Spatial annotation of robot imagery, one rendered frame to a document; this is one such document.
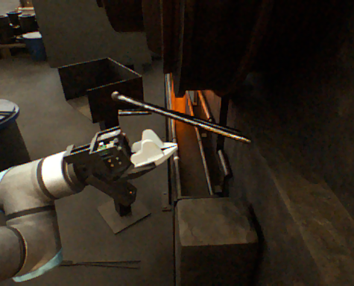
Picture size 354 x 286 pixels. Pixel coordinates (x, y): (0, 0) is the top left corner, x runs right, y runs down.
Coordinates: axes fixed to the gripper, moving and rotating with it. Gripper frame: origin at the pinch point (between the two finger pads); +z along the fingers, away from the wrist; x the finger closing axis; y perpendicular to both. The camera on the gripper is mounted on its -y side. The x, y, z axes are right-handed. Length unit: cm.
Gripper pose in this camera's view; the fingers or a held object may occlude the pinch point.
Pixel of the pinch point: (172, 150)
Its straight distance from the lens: 55.4
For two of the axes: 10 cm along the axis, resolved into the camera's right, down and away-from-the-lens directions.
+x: -0.6, -5.7, 8.2
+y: -3.1, -7.7, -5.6
